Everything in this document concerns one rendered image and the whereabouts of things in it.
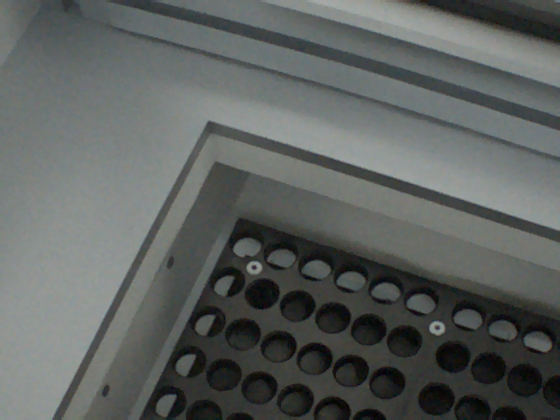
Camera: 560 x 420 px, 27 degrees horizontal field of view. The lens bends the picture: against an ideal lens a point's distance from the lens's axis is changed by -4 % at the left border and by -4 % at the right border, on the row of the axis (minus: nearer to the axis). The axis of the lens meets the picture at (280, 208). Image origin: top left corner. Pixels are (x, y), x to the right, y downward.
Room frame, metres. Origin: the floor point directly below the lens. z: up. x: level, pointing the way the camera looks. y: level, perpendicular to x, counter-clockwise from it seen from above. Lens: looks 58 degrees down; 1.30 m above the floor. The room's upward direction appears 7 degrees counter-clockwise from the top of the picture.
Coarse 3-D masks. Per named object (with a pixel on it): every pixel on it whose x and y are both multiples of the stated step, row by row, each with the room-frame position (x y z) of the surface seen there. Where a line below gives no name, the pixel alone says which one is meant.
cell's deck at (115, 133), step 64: (64, 64) 0.30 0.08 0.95; (128, 64) 0.29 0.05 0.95; (192, 64) 0.29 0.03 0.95; (0, 128) 0.27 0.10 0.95; (64, 128) 0.27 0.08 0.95; (128, 128) 0.26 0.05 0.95; (192, 128) 0.26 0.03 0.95; (256, 128) 0.26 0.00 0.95; (320, 128) 0.25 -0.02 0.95; (384, 128) 0.25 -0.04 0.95; (448, 128) 0.25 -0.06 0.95; (0, 192) 0.24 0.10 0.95; (64, 192) 0.24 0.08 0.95; (128, 192) 0.24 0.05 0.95; (192, 192) 0.24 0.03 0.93; (320, 192) 0.24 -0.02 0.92; (384, 192) 0.23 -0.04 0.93; (448, 192) 0.22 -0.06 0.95; (512, 192) 0.22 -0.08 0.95; (0, 256) 0.22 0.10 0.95; (64, 256) 0.21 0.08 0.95; (128, 256) 0.21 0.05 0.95; (0, 320) 0.19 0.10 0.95; (64, 320) 0.19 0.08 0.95; (128, 320) 0.20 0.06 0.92; (0, 384) 0.17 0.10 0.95; (64, 384) 0.16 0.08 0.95
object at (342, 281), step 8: (272, 256) 0.26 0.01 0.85; (280, 256) 0.26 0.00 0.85; (280, 264) 0.25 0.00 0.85; (288, 264) 0.25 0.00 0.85; (304, 272) 0.25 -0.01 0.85; (312, 272) 0.25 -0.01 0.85; (320, 272) 0.25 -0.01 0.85; (344, 280) 0.24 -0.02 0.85; (352, 280) 0.24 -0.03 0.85; (352, 288) 0.24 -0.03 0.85; (360, 288) 0.24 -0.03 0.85; (376, 296) 0.23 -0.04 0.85; (384, 296) 0.23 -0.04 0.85; (392, 296) 0.23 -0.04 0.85; (408, 304) 0.23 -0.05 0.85; (416, 304) 0.23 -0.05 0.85; (424, 304) 0.23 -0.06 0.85; (424, 312) 0.22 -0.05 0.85; (456, 320) 0.22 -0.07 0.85; (464, 320) 0.21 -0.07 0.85; (472, 320) 0.21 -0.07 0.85; (496, 328) 0.21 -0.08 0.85; (504, 336) 0.20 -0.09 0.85
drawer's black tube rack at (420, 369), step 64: (192, 320) 0.21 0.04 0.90; (256, 320) 0.20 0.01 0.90; (320, 320) 0.21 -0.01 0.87; (384, 320) 0.19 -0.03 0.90; (192, 384) 0.18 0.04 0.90; (256, 384) 0.19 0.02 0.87; (320, 384) 0.17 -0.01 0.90; (384, 384) 0.18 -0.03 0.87; (448, 384) 0.17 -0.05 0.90; (512, 384) 0.17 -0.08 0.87
